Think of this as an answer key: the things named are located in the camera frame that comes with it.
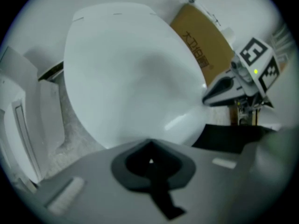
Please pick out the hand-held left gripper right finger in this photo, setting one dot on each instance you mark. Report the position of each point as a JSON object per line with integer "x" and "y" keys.
{"x": 210, "y": 190}

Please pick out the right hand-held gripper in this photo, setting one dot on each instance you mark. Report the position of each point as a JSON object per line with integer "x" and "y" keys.
{"x": 254, "y": 52}

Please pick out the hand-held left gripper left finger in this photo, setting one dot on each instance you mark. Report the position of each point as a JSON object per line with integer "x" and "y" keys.
{"x": 93, "y": 195}

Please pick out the large cardboard box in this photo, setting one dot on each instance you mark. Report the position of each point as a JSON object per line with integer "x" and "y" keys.
{"x": 194, "y": 27}

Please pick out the grey gripper-mounted camera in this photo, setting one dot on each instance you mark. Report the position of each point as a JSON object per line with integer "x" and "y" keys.
{"x": 238, "y": 66}

